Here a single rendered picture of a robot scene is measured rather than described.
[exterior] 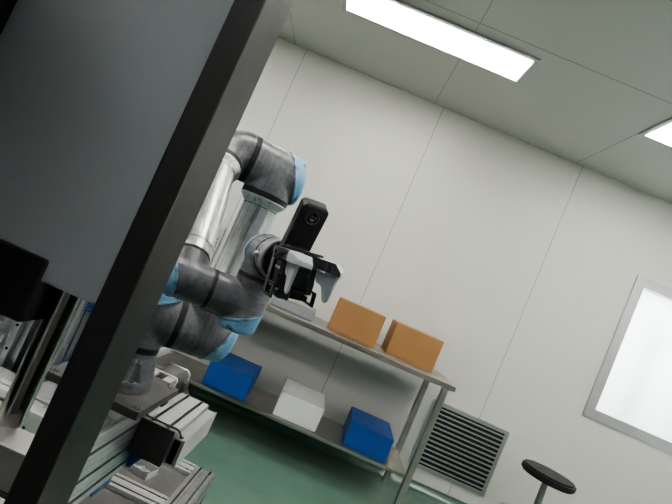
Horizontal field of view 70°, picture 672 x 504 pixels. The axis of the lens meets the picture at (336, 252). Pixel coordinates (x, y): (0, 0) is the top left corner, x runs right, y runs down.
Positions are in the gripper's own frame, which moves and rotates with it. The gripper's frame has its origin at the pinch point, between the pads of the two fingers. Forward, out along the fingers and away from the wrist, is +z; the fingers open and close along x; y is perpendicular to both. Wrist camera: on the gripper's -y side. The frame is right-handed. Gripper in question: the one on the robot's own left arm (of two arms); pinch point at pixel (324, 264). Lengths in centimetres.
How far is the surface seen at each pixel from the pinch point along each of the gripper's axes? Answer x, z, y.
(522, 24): -125, -147, -140
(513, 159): -225, -247, -110
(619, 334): -327, -196, -1
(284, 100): -54, -320, -105
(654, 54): -173, -107, -134
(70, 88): 29.3, 26.5, -7.1
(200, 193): 20.5, 27.3, -3.4
